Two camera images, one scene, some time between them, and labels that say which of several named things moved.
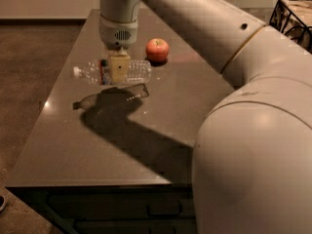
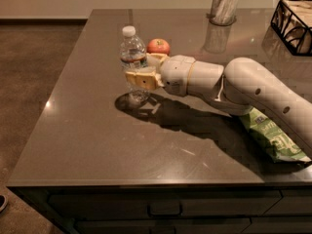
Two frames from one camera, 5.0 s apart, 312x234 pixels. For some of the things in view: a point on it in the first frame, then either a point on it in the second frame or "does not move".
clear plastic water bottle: [99, 72] → [133, 56]
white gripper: [117, 32] → [175, 72]
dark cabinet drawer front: [125, 205] does not move
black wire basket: [292, 17] does not move
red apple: [157, 50] does not move
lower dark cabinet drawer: [136, 225] does not move
